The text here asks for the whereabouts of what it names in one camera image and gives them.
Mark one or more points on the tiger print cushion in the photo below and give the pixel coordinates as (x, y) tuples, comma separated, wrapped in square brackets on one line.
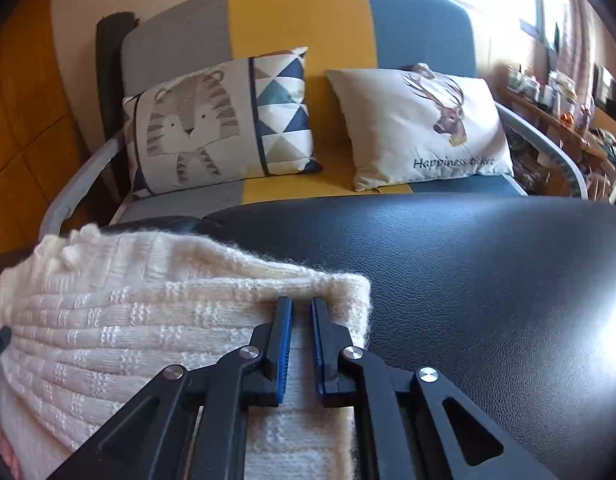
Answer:
[(198, 125)]

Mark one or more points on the grey yellow blue sofa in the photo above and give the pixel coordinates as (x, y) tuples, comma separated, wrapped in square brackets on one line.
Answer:
[(288, 15)]

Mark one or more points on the cream knit sweater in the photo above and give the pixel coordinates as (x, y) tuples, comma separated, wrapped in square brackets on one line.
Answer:
[(138, 310)]

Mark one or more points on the wooden wardrobe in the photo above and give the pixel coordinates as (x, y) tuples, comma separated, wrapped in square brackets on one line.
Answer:
[(33, 110)]

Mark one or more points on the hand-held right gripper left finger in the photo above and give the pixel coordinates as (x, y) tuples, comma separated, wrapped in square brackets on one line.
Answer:
[(284, 360)]

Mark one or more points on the wooden side desk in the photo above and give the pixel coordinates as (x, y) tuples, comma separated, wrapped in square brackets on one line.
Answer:
[(578, 145)]

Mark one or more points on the black monitor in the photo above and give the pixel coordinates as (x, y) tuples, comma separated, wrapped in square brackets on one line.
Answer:
[(610, 90)]

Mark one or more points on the pink patterned curtain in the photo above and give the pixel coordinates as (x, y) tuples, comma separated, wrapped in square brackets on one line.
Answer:
[(575, 40)]

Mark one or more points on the deer print cushion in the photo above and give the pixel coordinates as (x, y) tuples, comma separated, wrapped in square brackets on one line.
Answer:
[(413, 125)]

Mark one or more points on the black leather massage bed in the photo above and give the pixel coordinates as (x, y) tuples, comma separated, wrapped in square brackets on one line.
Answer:
[(488, 285)]

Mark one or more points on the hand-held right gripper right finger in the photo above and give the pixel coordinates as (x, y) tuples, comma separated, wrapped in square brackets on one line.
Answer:
[(319, 360)]

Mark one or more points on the black rolled mat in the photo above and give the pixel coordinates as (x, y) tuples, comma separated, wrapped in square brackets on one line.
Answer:
[(110, 60)]

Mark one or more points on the clutter of small desk items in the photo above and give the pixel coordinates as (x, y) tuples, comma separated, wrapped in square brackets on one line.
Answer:
[(553, 97)]

